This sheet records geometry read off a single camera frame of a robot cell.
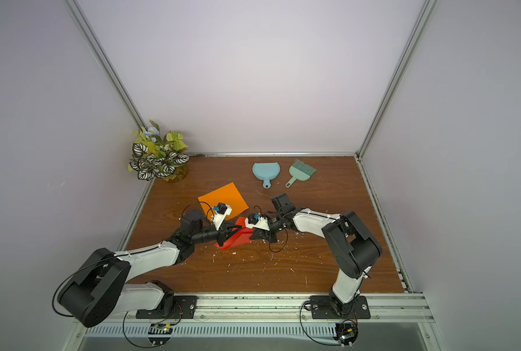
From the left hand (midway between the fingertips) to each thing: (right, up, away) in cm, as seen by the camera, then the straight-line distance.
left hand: (241, 228), depth 81 cm
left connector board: (-26, -33, -10) cm, 44 cm away
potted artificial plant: (-36, +29, +8) cm, 47 cm away
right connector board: (+36, -32, -11) cm, 49 cm away
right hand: (+4, -2, +3) cm, 5 cm away
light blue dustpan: (+9, +22, +32) cm, 40 cm away
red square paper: (0, -3, -2) cm, 4 cm away
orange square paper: (-10, +10, +25) cm, 29 cm away
